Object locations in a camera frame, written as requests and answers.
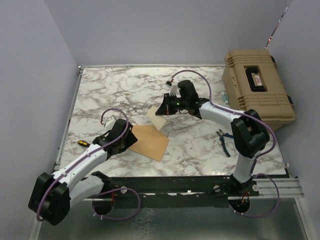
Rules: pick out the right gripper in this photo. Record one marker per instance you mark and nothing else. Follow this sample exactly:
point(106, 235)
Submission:
point(165, 109)

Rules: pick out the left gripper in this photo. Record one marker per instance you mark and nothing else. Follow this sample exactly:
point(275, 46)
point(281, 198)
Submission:
point(131, 139)

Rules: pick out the pale paper letter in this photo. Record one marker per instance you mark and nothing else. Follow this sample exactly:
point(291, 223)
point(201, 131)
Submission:
point(157, 120)

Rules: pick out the brown paper envelope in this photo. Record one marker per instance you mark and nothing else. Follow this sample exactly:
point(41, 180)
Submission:
point(151, 142)

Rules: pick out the white green glue stick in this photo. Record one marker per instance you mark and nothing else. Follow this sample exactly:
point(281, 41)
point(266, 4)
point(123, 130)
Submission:
point(225, 97)

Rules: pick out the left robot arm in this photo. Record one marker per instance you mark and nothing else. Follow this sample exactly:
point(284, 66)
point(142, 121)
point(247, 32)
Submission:
point(54, 194)

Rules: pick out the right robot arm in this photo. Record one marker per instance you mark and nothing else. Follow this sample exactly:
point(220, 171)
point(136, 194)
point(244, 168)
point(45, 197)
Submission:
point(249, 133)

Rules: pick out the yellow black screwdriver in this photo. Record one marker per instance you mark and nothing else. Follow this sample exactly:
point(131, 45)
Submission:
point(83, 143)

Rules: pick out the tan plastic tool case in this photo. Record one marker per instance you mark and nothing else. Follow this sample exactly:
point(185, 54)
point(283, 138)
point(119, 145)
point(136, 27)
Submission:
point(252, 81)

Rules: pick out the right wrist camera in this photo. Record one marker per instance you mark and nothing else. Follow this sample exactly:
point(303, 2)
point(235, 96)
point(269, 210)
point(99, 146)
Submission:
point(173, 87)

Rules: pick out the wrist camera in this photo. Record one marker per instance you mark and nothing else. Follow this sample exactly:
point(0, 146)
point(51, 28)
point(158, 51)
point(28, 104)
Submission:
point(173, 87)
point(108, 122)

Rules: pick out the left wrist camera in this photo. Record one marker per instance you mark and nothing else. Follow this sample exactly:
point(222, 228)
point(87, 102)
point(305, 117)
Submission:
point(108, 122)

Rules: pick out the blue handled pliers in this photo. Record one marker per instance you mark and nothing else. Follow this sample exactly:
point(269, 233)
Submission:
point(225, 144)

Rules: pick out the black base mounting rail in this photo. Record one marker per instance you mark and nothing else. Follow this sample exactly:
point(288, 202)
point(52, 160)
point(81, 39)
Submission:
point(160, 192)

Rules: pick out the aluminium frame rail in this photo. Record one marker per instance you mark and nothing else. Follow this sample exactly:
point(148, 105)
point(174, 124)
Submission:
point(287, 188)

